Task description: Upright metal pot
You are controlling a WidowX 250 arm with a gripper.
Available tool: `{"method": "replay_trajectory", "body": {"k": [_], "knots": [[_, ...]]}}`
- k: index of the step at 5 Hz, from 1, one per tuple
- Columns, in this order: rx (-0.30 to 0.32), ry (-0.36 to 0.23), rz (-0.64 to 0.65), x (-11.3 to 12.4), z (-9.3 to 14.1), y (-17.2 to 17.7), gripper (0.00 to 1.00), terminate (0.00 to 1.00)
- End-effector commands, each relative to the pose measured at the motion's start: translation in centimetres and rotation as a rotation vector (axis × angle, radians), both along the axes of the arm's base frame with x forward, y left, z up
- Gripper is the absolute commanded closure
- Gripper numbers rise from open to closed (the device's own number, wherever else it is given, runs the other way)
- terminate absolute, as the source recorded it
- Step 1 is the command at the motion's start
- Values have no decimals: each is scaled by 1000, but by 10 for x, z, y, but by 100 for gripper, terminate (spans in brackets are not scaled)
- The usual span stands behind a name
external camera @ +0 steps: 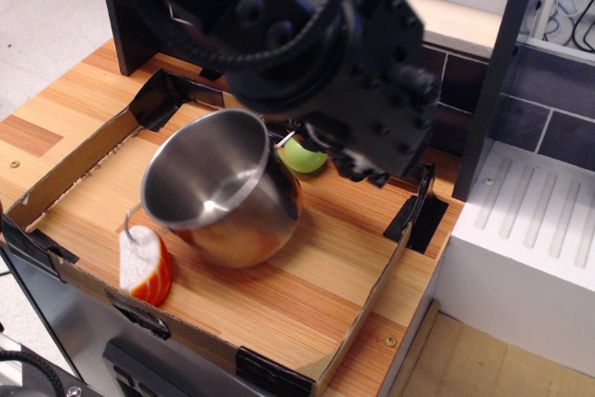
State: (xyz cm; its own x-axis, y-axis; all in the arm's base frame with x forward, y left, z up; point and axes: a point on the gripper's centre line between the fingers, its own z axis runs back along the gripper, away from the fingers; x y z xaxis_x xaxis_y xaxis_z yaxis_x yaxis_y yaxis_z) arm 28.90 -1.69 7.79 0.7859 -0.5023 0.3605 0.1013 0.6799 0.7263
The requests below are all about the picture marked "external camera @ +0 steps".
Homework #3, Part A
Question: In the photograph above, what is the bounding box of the dark grey vertical post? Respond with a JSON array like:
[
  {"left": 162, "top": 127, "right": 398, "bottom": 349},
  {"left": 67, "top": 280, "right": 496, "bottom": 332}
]
[{"left": 453, "top": 0, "right": 530, "bottom": 201}]

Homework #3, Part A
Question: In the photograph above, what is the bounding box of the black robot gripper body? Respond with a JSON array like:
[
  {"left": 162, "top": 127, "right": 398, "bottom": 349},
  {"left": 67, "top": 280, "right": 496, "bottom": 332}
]
[{"left": 231, "top": 0, "right": 441, "bottom": 186}]

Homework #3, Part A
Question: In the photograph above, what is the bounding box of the stainless steel pot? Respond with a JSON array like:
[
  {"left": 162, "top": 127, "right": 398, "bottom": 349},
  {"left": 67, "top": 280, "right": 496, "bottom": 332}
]
[{"left": 140, "top": 109, "right": 303, "bottom": 269}]

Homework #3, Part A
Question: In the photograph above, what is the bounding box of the dark tile backsplash shelf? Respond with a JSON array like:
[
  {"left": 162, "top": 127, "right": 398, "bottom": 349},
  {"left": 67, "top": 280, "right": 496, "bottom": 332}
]
[{"left": 97, "top": 0, "right": 506, "bottom": 159}]

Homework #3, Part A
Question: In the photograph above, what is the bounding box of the green toy apple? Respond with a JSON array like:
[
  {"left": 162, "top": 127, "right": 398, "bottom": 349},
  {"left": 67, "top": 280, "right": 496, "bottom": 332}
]
[{"left": 277, "top": 138, "right": 328, "bottom": 174}]

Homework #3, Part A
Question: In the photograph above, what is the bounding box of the white toy sink drainboard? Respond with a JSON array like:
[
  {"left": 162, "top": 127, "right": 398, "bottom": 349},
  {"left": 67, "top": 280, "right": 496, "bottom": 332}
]
[{"left": 436, "top": 142, "right": 594, "bottom": 375}]

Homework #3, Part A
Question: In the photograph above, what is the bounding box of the cardboard fence with black tape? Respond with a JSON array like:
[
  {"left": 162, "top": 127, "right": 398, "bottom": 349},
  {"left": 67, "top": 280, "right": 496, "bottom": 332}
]
[{"left": 4, "top": 70, "right": 434, "bottom": 396}]

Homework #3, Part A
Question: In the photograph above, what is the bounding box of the orange white toy sushi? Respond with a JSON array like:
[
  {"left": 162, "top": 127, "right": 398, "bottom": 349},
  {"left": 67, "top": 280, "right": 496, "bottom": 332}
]
[{"left": 119, "top": 225, "right": 173, "bottom": 306}]

